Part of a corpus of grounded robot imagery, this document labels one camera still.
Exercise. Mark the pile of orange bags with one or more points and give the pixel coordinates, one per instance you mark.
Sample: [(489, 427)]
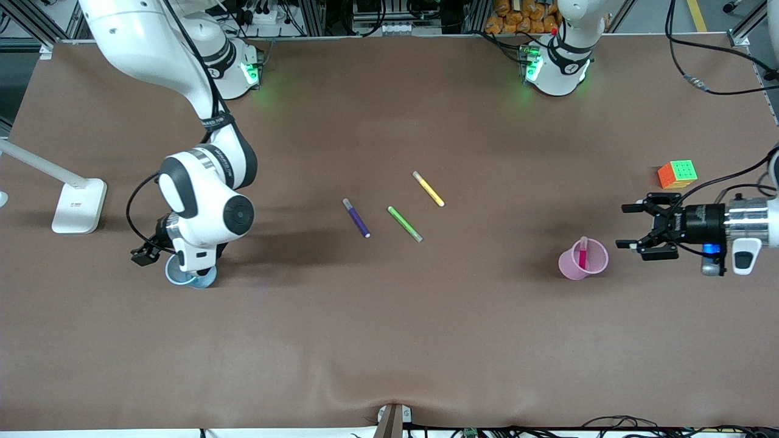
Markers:
[(517, 18)]

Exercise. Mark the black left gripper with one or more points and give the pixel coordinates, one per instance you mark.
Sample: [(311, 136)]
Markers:
[(702, 222)]

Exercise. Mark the metal bracket with brown bar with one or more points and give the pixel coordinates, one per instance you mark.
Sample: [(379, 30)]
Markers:
[(392, 423)]

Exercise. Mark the yellow marker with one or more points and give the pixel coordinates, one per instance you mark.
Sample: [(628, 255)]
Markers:
[(429, 190)]

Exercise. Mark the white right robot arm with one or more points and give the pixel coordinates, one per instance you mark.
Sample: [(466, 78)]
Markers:
[(201, 207)]

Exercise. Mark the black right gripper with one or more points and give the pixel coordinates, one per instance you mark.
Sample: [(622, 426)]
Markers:
[(162, 232)]

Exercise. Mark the colourful puzzle cube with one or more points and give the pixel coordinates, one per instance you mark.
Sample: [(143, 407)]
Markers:
[(678, 173)]

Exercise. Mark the pink marker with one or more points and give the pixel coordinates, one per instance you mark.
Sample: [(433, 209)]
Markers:
[(582, 255)]

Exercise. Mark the aluminium frame post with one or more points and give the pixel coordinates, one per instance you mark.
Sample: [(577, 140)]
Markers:
[(738, 38)]

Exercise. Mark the brown table cover sheet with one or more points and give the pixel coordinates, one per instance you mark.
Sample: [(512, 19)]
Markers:
[(389, 340)]

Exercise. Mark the white power strip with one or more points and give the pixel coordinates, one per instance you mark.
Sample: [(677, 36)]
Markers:
[(268, 21)]

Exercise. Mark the pink mesh cup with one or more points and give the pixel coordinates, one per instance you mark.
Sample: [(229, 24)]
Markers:
[(569, 266)]

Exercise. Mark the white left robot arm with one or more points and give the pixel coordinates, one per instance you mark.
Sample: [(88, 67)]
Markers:
[(560, 70)]

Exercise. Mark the purple marker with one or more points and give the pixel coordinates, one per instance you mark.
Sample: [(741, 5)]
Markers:
[(358, 220)]

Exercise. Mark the blue mesh cup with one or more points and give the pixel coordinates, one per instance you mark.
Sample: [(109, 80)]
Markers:
[(204, 281)]

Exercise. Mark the green marker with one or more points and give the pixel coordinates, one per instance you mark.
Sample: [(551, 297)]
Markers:
[(404, 222)]

